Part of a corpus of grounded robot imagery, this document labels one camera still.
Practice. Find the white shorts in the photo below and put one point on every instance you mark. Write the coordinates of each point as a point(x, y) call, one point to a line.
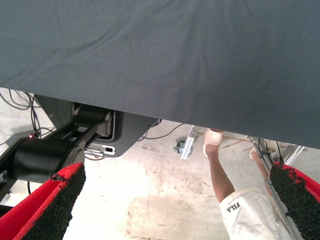
point(247, 217)

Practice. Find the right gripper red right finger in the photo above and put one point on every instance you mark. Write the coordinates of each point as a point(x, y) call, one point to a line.
point(300, 205)

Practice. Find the person's bare leg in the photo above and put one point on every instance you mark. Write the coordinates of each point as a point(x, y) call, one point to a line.
point(220, 175)
point(262, 172)

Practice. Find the white shoe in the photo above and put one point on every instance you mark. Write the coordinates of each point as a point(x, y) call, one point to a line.
point(212, 138)
point(253, 153)

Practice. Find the short aluminium profile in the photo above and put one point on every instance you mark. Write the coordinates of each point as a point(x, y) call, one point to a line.
point(187, 145)

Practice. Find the dark grey table cloth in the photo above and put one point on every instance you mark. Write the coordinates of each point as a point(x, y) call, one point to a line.
point(150, 50)

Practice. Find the slanted aluminium profile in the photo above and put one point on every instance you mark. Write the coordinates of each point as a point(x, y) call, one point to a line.
point(295, 153)

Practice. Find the grey chassis panel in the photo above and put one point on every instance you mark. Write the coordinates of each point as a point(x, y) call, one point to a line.
point(130, 132)

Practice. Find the black robot torso frame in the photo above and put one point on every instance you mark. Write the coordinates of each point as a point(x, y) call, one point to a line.
point(37, 157)

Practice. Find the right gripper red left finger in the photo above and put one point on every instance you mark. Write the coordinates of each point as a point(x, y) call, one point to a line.
point(37, 212)

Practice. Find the grey caster wheel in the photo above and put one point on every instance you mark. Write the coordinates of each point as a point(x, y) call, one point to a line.
point(179, 147)

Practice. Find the long aluminium frame bar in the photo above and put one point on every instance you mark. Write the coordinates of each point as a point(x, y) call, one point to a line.
point(265, 165)

